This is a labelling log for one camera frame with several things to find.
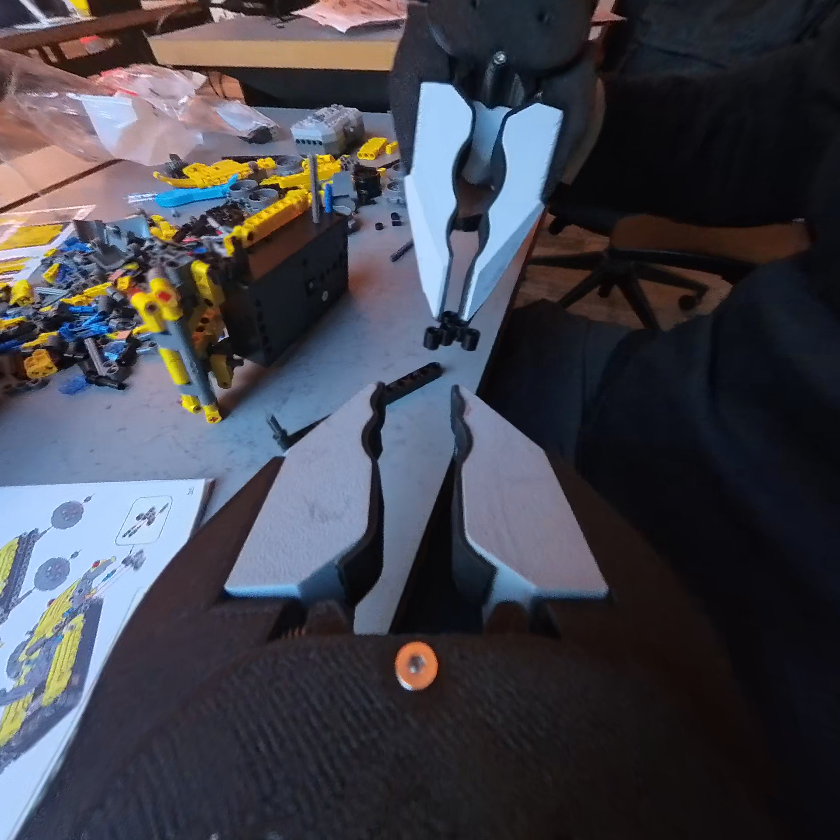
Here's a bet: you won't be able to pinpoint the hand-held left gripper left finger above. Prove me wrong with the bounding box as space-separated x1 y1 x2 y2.
224 382 387 601

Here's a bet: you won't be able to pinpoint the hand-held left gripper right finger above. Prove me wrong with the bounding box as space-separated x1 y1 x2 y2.
450 385 611 608

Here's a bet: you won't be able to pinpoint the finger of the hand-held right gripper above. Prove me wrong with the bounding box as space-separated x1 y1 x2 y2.
402 80 476 320
461 103 567 324

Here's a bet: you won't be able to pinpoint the black multi-hole connector block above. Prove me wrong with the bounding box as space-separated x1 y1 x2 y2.
422 310 482 353

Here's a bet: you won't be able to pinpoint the yellow toy brick vehicle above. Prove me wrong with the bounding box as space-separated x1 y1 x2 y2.
130 152 353 425

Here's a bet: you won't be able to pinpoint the long black holed beam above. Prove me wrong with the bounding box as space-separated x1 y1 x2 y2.
264 361 443 455

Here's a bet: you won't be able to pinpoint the grey desk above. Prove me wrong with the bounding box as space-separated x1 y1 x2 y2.
0 105 546 840

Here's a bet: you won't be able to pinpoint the yellow and grey brick assembly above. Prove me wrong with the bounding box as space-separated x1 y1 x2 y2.
256 136 401 181

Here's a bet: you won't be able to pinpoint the grey battery block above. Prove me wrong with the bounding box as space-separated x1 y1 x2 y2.
290 104 366 156

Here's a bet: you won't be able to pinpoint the long work table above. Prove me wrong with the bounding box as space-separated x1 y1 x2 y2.
147 0 624 74

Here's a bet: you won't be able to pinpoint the blue brick separator tool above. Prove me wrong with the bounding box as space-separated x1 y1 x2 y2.
153 182 236 210

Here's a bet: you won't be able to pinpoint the white instruction booklet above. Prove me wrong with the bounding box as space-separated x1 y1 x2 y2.
0 478 217 840

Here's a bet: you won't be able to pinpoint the loose clear plastic bags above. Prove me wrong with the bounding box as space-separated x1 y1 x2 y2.
0 47 282 166

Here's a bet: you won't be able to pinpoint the pile of small brick parts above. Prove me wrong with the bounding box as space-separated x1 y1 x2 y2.
0 213 198 398

